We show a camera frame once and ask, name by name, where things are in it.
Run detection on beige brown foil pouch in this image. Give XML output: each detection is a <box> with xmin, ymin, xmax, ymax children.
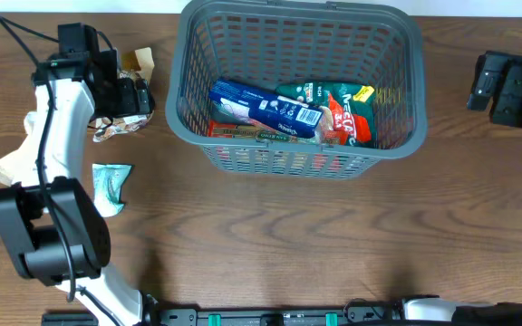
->
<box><xmin>88</xmin><ymin>47</ymin><xmax>155</xmax><ymax>143</ymax></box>

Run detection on small teal sachet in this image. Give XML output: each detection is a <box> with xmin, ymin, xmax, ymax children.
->
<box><xmin>92</xmin><ymin>163</ymin><xmax>132</xmax><ymax>218</ymax></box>

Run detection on orange spaghetti packet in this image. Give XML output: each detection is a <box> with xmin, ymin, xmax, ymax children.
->
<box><xmin>207</xmin><ymin>120</ymin><xmax>348</xmax><ymax>145</ymax></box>

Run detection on plain beige paper pouch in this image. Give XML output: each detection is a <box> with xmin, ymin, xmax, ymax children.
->
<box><xmin>0</xmin><ymin>111</ymin><xmax>37</xmax><ymax>186</ymax></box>

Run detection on tissue pocket pack bundle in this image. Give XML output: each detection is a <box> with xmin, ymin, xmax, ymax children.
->
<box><xmin>208</xmin><ymin>79</ymin><xmax>334</xmax><ymax>144</ymax></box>

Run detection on green instant coffee bag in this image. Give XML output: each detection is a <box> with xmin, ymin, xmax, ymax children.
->
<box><xmin>275</xmin><ymin>81</ymin><xmax>376</xmax><ymax>148</ymax></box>

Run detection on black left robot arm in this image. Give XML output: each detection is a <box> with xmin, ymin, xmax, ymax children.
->
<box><xmin>0</xmin><ymin>23</ymin><xmax>160</xmax><ymax>325</ymax></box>

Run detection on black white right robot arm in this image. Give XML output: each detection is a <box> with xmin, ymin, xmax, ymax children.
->
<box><xmin>391</xmin><ymin>51</ymin><xmax>522</xmax><ymax>326</ymax></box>

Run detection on dark grey plastic basket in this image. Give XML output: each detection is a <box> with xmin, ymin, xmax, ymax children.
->
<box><xmin>166</xmin><ymin>1</ymin><xmax>428</xmax><ymax>179</ymax></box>

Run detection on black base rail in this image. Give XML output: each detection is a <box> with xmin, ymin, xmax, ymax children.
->
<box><xmin>41</xmin><ymin>305</ymin><xmax>522</xmax><ymax>326</ymax></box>

